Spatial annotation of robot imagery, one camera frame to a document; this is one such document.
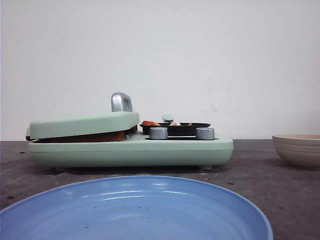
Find mint green breakfast maker base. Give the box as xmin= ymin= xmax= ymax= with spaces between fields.
xmin=28 ymin=131 xmax=234 ymax=170

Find pale pink shrimp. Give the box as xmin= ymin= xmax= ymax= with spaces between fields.
xmin=170 ymin=121 xmax=181 ymax=126

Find silver control knob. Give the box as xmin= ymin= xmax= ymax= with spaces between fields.
xmin=149 ymin=127 xmax=169 ymax=140
xmin=195 ymin=127 xmax=215 ymax=141

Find right silver control knob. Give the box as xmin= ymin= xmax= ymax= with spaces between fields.
xmin=195 ymin=127 xmax=215 ymax=141

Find left silver control knob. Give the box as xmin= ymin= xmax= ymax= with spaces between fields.
xmin=149 ymin=127 xmax=169 ymax=140

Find beige ribbed bowl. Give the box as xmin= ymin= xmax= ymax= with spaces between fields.
xmin=272 ymin=133 xmax=320 ymax=169

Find black round frying pan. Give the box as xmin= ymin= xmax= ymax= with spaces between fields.
xmin=140 ymin=121 xmax=211 ymax=137

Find pink shrimp with red tail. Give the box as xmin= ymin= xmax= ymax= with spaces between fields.
xmin=141 ymin=120 xmax=160 ymax=126

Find breakfast maker hinged lid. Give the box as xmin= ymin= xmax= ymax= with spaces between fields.
xmin=25 ymin=92 xmax=140 ymax=141

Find blue ceramic plate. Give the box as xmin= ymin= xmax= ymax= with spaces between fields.
xmin=0 ymin=175 xmax=274 ymax=240

